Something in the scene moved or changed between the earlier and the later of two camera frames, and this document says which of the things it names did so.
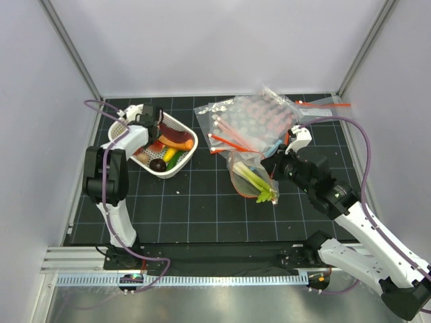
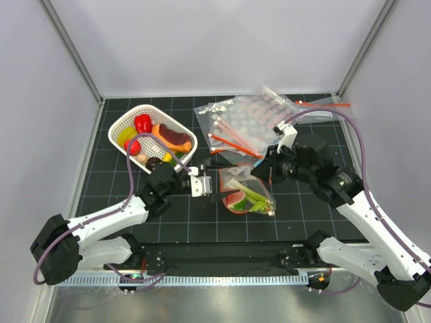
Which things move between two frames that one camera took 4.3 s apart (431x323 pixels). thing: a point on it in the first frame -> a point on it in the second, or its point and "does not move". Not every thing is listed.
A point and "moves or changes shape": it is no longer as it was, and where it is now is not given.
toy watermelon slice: [157, 147] -> [236, 202]
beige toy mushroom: [143, 158] does not move
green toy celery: [267, 192] -> [260, 203]
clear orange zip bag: [250, 177] moves or changes shape
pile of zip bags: [252, 124] does not move
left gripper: [153, 141] -> [214, 165]
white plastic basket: [175, 142] does not move
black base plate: [215, 256] does not move
